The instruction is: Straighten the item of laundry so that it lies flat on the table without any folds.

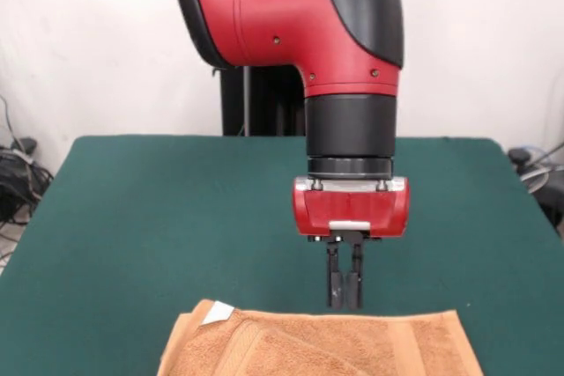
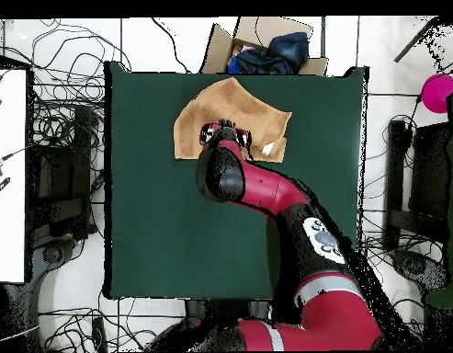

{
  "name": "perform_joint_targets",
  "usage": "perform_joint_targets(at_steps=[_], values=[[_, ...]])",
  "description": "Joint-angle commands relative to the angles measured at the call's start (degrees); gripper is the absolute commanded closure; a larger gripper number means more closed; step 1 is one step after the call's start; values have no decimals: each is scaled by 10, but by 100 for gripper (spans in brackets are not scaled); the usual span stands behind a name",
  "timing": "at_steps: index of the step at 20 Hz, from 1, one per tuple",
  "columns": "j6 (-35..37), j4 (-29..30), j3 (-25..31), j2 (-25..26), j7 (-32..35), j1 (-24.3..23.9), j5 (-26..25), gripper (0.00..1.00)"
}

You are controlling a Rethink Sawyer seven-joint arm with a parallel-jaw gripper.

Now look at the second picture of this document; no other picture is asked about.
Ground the tan terry towel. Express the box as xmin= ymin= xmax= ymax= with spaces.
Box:
xmin=173 ymin=76 xmax=293 ymax=164

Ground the open cardboard box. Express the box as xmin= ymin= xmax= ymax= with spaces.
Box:
xmin=198 ymin=16 xmax=329 ymax=77

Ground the blue clothes pile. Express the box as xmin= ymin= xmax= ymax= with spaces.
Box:
xmin=227 ymin=31 xmax=311 ymax=75

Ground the dark green table cloth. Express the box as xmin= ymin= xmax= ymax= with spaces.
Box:
xmin=103 ymin=60 xmax=370 ymax=306

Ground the black equipment rack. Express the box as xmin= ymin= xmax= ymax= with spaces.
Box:
xmin=30 ymin=104 xmax=98 ymax=240

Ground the black rod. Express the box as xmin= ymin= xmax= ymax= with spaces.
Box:
xmin=392 ymin=16 xmax=444 ymax=63

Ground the pink ball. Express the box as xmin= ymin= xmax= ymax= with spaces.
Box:
xmin=420 ymin=73 xmax=453 ymax=114

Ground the round dark stand base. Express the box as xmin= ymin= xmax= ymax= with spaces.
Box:
xmin=391 ymin=248 xmax=451 ymax=293

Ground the white side table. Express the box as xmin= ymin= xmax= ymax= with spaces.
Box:
xmin=0 ymin=67 xmax=28 ymax=284

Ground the black power strip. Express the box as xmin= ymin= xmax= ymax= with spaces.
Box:
xmin=91 ymin=316 xmax=108 ymax=352

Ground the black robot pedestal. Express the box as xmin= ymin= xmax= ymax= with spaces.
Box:
xmin=184 ymin=299 xmax=273 ymax=323

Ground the black cable tangle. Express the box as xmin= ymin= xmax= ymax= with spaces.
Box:
xmin=38 ymin=293 xmax=159 ymax=352
xmin=389 ymin=295 xmax=425 ymax=350
xmin=28 ymin=17 xmax=133 ymax=148

